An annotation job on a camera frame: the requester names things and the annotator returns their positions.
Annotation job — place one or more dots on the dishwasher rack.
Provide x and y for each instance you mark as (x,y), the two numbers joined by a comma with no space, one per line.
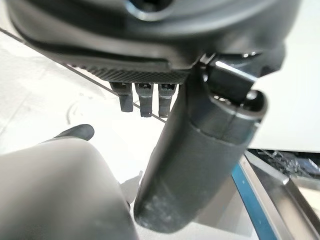
(287,162)

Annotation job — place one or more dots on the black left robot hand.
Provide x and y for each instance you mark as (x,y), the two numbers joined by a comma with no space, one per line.
(180,155)

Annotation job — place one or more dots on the stainless steel dishwasher door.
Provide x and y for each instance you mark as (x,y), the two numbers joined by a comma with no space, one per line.
(272,197)

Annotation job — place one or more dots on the silver robot leg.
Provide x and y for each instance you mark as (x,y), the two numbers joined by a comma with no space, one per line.
(57,192)

